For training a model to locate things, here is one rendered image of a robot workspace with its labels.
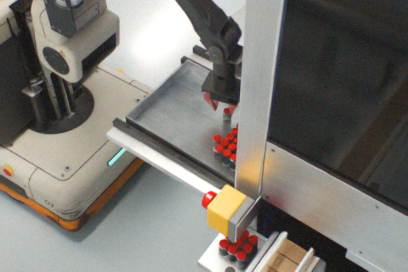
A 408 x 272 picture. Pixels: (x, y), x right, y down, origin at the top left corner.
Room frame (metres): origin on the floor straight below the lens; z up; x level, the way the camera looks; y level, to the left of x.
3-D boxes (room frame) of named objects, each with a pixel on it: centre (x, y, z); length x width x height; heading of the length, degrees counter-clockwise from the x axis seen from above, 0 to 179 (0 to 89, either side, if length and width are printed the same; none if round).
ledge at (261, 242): (0.67, -0.07, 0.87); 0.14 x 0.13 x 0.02; 54
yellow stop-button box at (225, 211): (0.70, -0.05, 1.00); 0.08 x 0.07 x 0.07; 54
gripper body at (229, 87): (1.05, -0.04, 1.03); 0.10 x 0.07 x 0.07; 68
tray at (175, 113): (1.04, -0.01, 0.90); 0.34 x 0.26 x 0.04; 53
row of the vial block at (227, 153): (0.98, -0.10, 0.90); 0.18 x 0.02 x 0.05; 143
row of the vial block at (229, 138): (0.99, -0.08, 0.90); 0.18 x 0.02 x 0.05; 143
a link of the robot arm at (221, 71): (1.05, -0.05, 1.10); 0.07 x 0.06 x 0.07; 62
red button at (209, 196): (0.73, -0.01, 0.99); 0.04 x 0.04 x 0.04; 54
